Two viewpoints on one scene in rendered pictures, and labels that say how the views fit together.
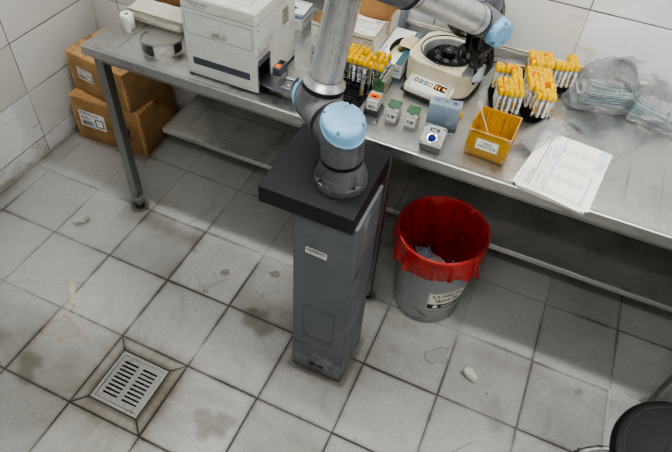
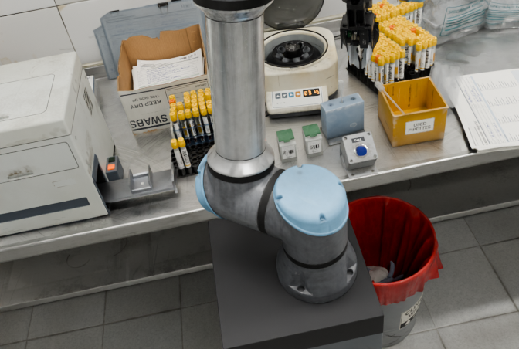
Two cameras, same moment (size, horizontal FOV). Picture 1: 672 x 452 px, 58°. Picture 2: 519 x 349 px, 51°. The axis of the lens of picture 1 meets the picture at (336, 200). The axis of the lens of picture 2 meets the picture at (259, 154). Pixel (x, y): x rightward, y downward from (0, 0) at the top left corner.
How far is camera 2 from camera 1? 0.80 m
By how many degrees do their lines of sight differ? 17
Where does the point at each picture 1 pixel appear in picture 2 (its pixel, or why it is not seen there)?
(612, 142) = (504, 56)
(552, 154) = (474, 98)
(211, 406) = not seen: outside the picture
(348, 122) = (322, 192)
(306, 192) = (293, 315)
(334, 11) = (237, 48)
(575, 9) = not seen: outside the picture
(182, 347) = not seen: outside the picture
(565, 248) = (475, 184)
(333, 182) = (327, 281)
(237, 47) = (54, 173)
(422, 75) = (282, 88)
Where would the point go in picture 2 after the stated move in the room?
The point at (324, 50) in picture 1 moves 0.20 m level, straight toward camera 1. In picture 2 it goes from (238, 112) to (316, 185)
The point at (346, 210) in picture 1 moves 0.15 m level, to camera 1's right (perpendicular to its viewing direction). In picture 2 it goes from (362, 306) to (428, 266)
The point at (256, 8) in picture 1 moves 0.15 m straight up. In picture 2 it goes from (59, 110) to (28, 46)
